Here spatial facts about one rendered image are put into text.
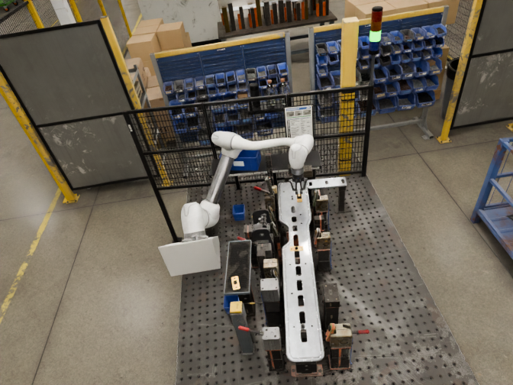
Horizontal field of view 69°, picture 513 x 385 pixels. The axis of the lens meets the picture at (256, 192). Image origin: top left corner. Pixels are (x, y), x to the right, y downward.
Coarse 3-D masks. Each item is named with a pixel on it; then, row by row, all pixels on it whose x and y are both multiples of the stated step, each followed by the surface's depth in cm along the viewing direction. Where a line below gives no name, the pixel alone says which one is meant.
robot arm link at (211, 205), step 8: (224, 152) 277; (232, 152) 276; (224, 160) 278; (232, 160) 281; (224, 168) 279; (216, 176) 281; (224, 176) 281; (216, 184) 281; (224, 184) 285; (208, 192) 284; (216, 192) 282; (208, 200) 283; (216, 200) 284; (208, 208) 281; (216, 208) 283; (208, 216) 278; (216, 216) 286; (208, 224) 280
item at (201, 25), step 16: (144, 0) 759; (160, 0) 762; (176, 0) 765; (192, 0) 768; (208, 0) 771; (144, 16) 779; (160, 16) 782; (176, 16) 785; (192, 16) 788; (208, 16) 791; (192, 32) 809; (208, 32) 812
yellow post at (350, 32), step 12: (348, 24) 246; (348, 36) 251; (348, 48) 256; (348, 60) 262; (348, 72) 267; (348, 84) 273; (348, 96) 280; (348, 108) 286; (348, 144) 308; (348, 168) 324
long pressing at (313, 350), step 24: (288, 192) 276; (288, 216) 258; (288, 264) 227; (312, 264) 225; (288, 288) 215; (312, 288) 213; (288, 312) 203; (312, 312) 201; (288, 336) 192; (312, 336) 191; (312, 360) 183
